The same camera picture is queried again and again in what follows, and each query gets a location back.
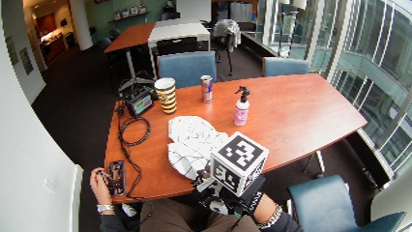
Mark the black smartphone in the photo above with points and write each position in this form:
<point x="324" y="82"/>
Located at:
<point x="116" y="178"/>

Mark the silver wristwatch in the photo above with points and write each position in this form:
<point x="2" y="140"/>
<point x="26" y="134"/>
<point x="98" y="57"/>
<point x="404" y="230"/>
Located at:
<point x="104" y="208"/>

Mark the white marker cube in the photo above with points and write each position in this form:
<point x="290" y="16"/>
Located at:
<point x="240" y="158"/>

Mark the person's brown trousers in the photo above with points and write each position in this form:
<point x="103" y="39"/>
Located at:
<point x="184" y="217"/>

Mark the white shoe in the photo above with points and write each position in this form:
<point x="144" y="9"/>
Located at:
<point x="128" y="210"/>

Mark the pink spray bottle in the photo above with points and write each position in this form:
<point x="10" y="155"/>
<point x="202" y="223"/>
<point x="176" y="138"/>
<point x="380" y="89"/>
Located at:
<point x="242" y="111"/>

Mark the small black monitor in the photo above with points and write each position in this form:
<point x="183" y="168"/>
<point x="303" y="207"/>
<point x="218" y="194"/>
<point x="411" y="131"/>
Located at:
<point x="139" y="103"/>

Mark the yellow black striped cup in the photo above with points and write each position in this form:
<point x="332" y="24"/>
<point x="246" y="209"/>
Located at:
<point x="167" y="96"/>

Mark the blue chair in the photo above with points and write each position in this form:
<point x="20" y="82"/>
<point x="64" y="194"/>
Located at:
<point x="187" y="68"/>
<point x="324" y="203"/>
<point x="284" y="66"/>

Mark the black tripod stand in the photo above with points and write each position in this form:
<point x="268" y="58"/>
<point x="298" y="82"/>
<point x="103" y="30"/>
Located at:
<point x="136" y="77"/>

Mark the black chair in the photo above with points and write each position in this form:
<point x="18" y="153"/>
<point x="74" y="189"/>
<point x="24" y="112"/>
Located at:
<point x="176" y="46"/>

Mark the brown wooden table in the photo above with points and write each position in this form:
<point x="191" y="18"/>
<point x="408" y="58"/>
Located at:
<point x="131" y="37"/>

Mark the chair with grey coat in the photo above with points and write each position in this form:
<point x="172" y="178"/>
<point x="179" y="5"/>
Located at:
<point x="227" y="32"/>

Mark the white table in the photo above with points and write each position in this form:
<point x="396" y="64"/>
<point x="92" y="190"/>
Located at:
<point x="178" y="30"/>

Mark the framed wall picture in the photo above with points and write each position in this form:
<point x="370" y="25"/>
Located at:
<point x="26" y="60"/>

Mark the wall shelf with frames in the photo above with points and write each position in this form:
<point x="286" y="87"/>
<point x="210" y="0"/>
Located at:
<point x="128" y="13"/>

